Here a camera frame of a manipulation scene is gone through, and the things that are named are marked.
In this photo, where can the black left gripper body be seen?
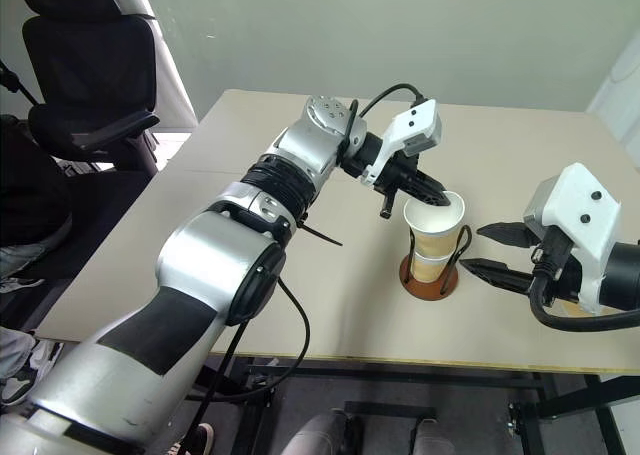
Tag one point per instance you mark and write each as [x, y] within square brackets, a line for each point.
[400, 172]

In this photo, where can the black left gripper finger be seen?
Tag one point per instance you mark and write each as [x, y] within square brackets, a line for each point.
[425, 197]
[432, 186]

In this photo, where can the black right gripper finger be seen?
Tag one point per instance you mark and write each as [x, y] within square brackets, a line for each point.
[500, 274]
[507, 234]

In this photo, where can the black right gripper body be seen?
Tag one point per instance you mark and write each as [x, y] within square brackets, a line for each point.
[567, 275]

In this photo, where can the white tan paper cup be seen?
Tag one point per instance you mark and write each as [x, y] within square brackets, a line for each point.
[430, 270]
[435, 235]

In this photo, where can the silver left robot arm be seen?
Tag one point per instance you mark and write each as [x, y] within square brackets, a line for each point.
[225, 260]

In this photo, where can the black zip tie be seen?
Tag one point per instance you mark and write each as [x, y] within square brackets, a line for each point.
[322, 236]

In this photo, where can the grey rounded shape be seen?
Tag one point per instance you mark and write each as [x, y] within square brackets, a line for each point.
[320, 432]
[434, 437]

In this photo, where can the black office chair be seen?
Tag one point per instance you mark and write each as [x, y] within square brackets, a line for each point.
[90, 65]

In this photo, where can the person in dark jacket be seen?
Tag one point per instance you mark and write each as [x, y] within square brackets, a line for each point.
[25, 200]

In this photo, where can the black tripod rod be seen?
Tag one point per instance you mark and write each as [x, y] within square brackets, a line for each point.
[15, 82]

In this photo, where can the black white sneaker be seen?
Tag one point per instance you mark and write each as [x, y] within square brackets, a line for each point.
[35, 370]

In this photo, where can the grey trouser leg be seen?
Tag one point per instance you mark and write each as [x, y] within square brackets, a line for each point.
[12, 350]

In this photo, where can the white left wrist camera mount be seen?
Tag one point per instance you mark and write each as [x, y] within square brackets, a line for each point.
[415, 117]

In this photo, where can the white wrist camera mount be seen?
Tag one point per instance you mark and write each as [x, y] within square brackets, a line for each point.
[415, 117]
[575, 190]

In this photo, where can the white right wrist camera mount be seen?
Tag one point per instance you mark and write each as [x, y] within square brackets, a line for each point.
[575, 190]

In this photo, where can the black metal table frame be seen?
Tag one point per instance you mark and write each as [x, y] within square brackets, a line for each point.
[450, 371]

